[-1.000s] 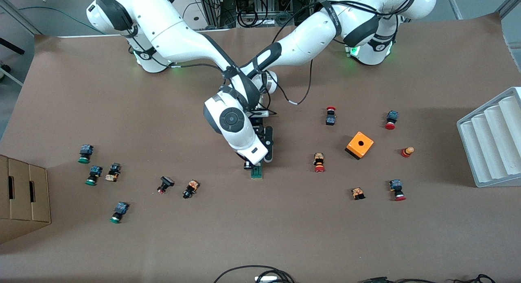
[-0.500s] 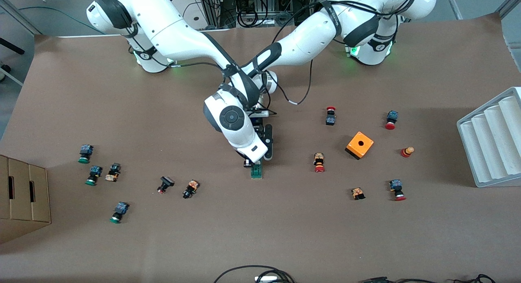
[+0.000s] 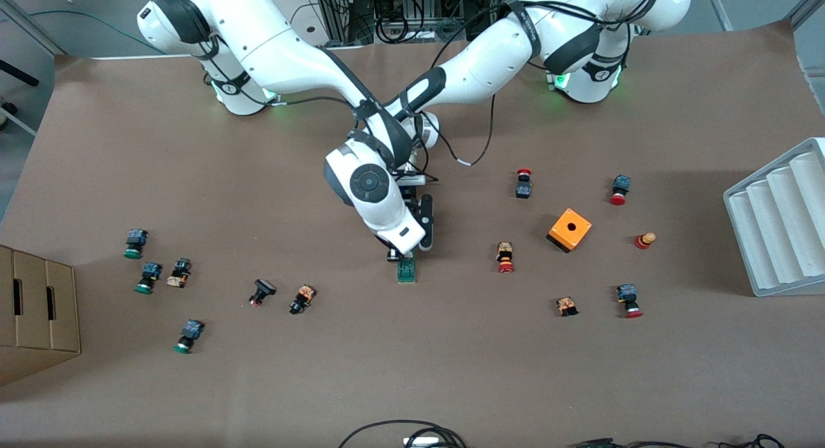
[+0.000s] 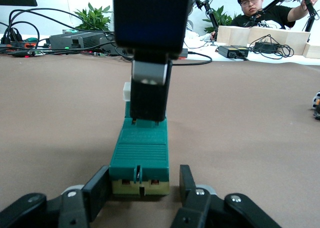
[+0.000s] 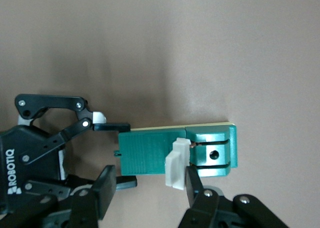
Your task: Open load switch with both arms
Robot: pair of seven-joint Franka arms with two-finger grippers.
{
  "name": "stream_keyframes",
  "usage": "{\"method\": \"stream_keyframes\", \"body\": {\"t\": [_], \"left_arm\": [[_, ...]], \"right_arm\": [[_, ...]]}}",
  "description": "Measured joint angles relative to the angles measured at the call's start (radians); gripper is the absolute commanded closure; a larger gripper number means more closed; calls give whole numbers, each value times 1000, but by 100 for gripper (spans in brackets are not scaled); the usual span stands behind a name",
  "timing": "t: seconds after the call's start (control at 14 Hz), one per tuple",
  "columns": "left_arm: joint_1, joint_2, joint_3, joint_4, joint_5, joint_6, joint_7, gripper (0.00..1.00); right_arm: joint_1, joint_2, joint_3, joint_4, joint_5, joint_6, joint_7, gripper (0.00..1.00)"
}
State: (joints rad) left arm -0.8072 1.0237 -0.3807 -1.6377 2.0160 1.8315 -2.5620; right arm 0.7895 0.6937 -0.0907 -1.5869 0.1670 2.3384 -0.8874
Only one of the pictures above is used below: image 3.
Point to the brown cardboard box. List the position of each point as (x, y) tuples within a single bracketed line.
[(38, 319)]

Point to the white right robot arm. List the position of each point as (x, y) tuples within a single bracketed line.
[(290, 55)]

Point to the orange button enclosure box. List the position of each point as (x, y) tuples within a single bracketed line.
[(570, 229)]

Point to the black rod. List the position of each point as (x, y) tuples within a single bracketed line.
[(19, 73)]

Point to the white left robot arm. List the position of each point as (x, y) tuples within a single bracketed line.
[(490, 61)]

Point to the grey ribbed tray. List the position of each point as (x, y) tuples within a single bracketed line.
[(773, 229)]

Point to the red pushbutton orange block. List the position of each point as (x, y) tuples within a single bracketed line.
[(505, 254)]

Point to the white plug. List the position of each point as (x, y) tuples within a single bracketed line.
[(419, 442)]

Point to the green pushbutton blue block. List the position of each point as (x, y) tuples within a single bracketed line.
[(135, 242), (188, 336), (149, 277)]

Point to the red pushbutton blue block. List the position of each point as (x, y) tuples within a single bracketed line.
[(628, 298), (620, 187)]

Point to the orange contact block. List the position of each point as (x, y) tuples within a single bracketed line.
[(566, 305)]

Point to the grey aluminium bar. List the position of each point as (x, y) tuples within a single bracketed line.
[(717, 6), (32, 24), (805, 6)]

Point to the black pushbutton orange block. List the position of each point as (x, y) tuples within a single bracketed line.
[(180, 272), (301, 299)]

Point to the red yellow emergency stop head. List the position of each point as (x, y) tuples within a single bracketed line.
[(644, 240)]

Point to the black pushbutton red tip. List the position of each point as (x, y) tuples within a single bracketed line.
[(262, 290)]

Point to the red pushbutton black block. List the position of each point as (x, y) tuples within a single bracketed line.
[(523, 187)]

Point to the white mounting plate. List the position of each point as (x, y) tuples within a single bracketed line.
[(303, 29)]

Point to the green load switch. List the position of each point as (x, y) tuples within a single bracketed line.
[(407, 272)]

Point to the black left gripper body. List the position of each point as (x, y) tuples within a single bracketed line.
[(407, 193)]

